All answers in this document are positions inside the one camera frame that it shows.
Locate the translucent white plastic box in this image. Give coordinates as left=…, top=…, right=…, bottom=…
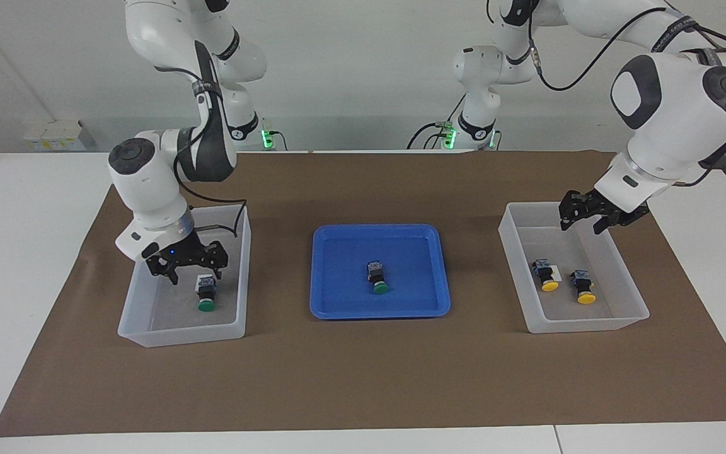
left=498, top=201, right=650, bottom=334
left=117, top=204, right=252, bottom=348

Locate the brown table mat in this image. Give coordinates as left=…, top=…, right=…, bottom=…
left=0, top=150, right=726, bottom=437

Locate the blue plastic tray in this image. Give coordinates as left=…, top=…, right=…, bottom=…
left=309, top=224, right=452, bottom=320

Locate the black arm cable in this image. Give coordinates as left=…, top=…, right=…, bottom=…
left=489, top=0, right=726, bottom=188
left=173, top=38, right=249, bottom=239

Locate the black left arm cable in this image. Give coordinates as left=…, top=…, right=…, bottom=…
left=489, top=0, right=726, bottom=188

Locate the green push button switch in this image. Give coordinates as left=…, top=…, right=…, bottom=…
left=367, top=260, right=391, bottom=295
left=196, top=274, right=219, bottom=313

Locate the yellow push button switch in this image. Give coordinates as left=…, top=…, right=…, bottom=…
left=570, top=269, right=597, bottom=305
left=532, top=259, right=560, bottom=293

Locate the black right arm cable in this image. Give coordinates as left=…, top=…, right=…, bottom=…
left=173, top=38, right=249, bottom=239

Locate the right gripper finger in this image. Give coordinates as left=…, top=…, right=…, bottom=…
left=146, top=255, right=180, bottom=286
left=205, top=241, right=230, bottom=281

